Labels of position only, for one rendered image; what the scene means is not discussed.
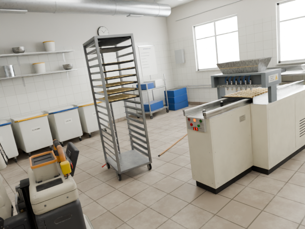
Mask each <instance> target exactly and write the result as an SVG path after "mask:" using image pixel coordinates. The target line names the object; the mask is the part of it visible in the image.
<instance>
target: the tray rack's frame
mask: <svg viewBox="0 0 305 229"><path fill-rule="evenodd" d="M130 36H131V34H117V35H99V36H97V39H98V40H109V39H120V38H128V37H130ZM93 41H94V37H92V38H91V39H89V40H88V41H86V42H85V43H83V48H84V55H85V59H86V65H87V69H88V74H89V81H90V85H91V91H92V95H93V102H94V106H95V111H96V116H97V121H98V127H99V132H100V137H101V142H102V147H103V153H104V158H105V162H106V163H107V162H108V163H109V164H110V165H111V166H112V167H113V168H114V169H115V170H116V173H117V178H118V168H117V163H116V162H115V161H114V160H113V159H112V158H111V157H107V156H106V150H105V146H104V140H103V134H102V129H101V124H100V119H99V114H98V108H97V103H96V98H95V93H94V88H93V82H92V77H91V72H90V67H89V60H88V56H87V51H86V46H87V45H88V44H90V43H91V42H93ZM101 57H102V63H104V58H103V54H101ZM110 109H111V110H112V111H111V114H112V117H113V118H112V119H113V124H115V120H114V115H113V108H112V103H110ZM113 126H114V130H115V131H116V125H113ZM115 136H116V138H117V139H116V141H117V144H118V146H117V147H118V151H119V153H118V156H119V157H120V158H121V159H119V163H120V164H121V166H120V169H121V173H125V172H128V171H131V170H133V169H136V168H139V167H142V166H145V165H147V167H149V164H150V161H149V159H148V158H147V157H145V156H143V155H142V154H140V153H139V152H137V151H135V150H134V148H133V147H131V148H132V150H129V151H126V152H122V153H120V148H119V143H118V136H117V131H116V132H115ZM106 166H107V164H106Z"/></svg>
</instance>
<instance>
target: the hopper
mask: <svg viewBox="0 0 305 229"><path fill-rule="evenodd" d="M271 58H272V57H265V58H256V59H248V60H236V61H229V62H223V63H218V64H216V65H217V67H218V68H219V69H220V71H221V72H222V73H223V74H236V73H251V72H260V71H264V70H266V68H267V66H268V64H269V62H270V60H271Z"/></svg>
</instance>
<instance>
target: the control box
mask: <svg viewBox="0 0 305 229"><path fill-rule="evenodd" d="M188 118H190V121H188ZM193 119H195V120H196V121H195V122H194V121H193ZM199 120H202V122H201V123H200V122H199ZM190 123H192V126H190ZM198 124H199V125H200V127H198V126H197V125H198ZM187 128H188V129H191V130H194V128H195V130H196V128H197V130H196V131H201V132H207V126H206V119H204V118H201V117H194V116H187Z"/></svg>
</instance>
